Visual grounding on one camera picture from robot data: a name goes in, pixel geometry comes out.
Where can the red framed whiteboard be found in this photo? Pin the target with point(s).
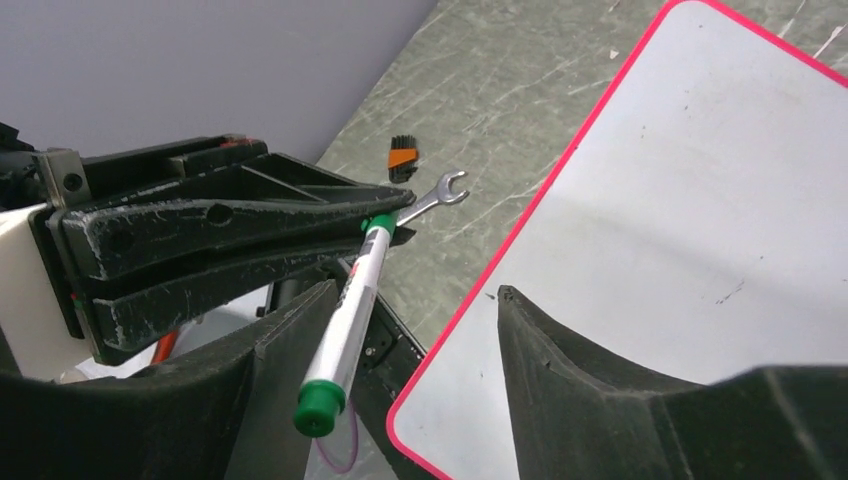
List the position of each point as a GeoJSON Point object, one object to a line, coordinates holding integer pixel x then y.
{"type": "Point", "coordinates": [696, 224]}

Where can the green white marker pen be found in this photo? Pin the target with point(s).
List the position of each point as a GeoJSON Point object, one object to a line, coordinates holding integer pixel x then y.
{"type": "Point", "coordinates": [325, 390]}

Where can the silver combination wrench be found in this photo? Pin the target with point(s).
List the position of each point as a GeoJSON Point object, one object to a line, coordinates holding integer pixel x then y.
{"type": "Point", "coordinates": [442, 194]}

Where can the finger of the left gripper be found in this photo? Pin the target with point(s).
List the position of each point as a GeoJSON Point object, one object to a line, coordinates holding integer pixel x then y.
{"type": "Point", "coordinates": [126, 312]}

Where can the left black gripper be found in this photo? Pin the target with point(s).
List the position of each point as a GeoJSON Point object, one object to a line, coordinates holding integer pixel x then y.
{"type": "Point", "coordinates": [65, 216]}

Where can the orange black brush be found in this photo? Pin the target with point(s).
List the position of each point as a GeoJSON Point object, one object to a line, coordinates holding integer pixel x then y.
{"type": "Point", "coordinates": [402, 158]}

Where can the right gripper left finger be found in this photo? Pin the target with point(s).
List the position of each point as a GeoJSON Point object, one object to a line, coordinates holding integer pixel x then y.
{"type": "Point", "coordinates": [222, 411]}

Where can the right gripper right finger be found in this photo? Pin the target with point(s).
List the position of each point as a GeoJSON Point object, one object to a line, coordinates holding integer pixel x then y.
{"type": "Point", "coordinates": [580, 411]}

